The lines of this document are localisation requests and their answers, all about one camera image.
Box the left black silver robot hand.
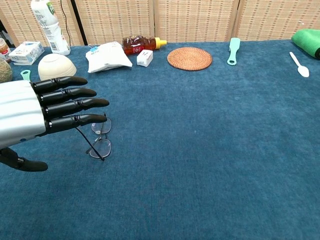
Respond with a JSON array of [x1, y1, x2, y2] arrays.
[[0, 76, 110, 173]]

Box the black wire-frame eyeglasses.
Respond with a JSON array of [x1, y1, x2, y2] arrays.
[[74, 113, 113, 162]]

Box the small mint green brush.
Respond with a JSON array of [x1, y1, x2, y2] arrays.
[[20, 69, 32, 82]]

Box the seed jar black lid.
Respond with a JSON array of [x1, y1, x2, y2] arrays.
[[0, 57, 13, 84]]

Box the white blue carton box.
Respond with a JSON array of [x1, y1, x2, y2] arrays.
[[8, 41, 46, 66]]

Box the beige upturned bowl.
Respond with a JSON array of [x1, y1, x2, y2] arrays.
[[37, 53, 78, 82]]

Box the brown spread jar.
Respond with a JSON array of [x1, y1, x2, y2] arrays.
[[0, 37, 12, 63]]

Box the white drink bottle yellow cap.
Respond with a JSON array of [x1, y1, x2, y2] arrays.
[[30, 0, 72, 56]]

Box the white powder bag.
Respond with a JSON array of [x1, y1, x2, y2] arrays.
[[85, 41, 133, 74]]

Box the black tripod stand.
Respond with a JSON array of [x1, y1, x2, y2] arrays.
[[70, 0, 89, 46]]

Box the honey squeeze bottle yellow cap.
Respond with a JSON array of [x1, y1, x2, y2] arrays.
[[121, 35, 168, 56]]

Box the small white box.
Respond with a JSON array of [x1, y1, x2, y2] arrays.
[[136, 49, 154, 68]]

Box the blue table cloth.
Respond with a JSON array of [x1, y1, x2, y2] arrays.
[[0, 39, 320, 240]]

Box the round woven rattan coaster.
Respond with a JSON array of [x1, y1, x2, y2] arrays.
[[167, 47, 213, 72]]

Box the bamboo folding screen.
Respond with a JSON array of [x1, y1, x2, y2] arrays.
[[0, 0, 320, 48]]

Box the long mint green paddle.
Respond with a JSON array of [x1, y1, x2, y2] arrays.
[[226, 37, 241, 66]]

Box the white plastic spoon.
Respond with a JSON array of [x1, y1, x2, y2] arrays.
[[289, 51, 310, 78]]

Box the folded green towel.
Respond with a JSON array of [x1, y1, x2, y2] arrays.
[[291, 28, 320, 61]]

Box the thin black cable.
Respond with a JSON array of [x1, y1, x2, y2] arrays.
[[59, 0, 71, 44]]

